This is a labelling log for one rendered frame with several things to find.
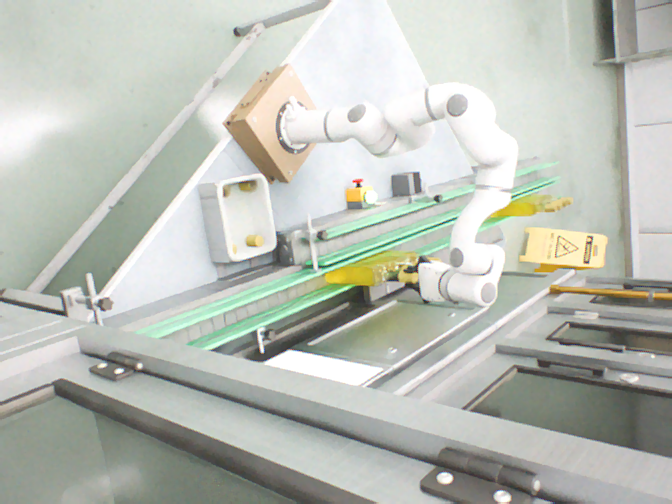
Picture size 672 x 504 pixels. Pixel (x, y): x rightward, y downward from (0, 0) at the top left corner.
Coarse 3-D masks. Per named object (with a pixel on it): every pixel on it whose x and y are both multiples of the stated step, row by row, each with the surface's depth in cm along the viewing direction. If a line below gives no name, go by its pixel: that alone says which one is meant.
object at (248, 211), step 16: (256, 176) 166; (240, 192) 171; (256, 192) 171; (224, 208) 158; (240, 208) 171; (256, 208) 173; (224, 224) 159; (240, 224) 171; (256, 224) 174; (272, 224) 171; (240, 240) 171; (272, 240) 172; (240, 256) 163
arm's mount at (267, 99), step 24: (264, 72) 178; (288, 72) 172; (264, 96) 166; (288, 96) 173; (240, 120) 163; (264, 120) 166; (240, 144) 172; (264, 144) 167; (312, 144) 183; (264, 168) 177; (288, 168) 176
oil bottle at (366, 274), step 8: (352, 264) 177; (360, 264) 176; (368, 264) 174; (376, 264) 173; (328, 272) 181; (336, 272) 179; (344, 272) 177; (352, 272) 174; (360, 272) 172; (368, 272) 170; (376, 272) 169; (328, 280) 182; (336, 280) 180; (344, 280) 177; (352, 280) 175; (360, 280) 173; (368, 280) 171; (376, 280) 169
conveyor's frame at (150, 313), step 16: (528, 160) 301; (464, 176) 265; (544, 176) 303; (432, 192) 226; (384, 208) 204; (304, 224) 186; (320, 224) 181; (336, 224) 186; (256, 272) 170; (272, 272) 168; (288, 272) 171; (192, 288) 161; (208, 288) 159; (224, 288) 157; (240, 288) 158; (144, 304) 151; (160, 304) 149; (176, 304) 147; (192, 304) 147; (112, 320) 140; (128, 320) 138; (144, 320) 138
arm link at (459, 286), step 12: (492, 252) 139; (492, 264) 139; (456, 276) 145; (468, 276) 143; (480, 276) 141; (492, 276) 141; (456, 288) 144; (468, 288) 140; (480, 288) 138; (492, 288) 140; (456, 300) 146; (468, 300) 141; (480, 300) 139; (492, 300) 141
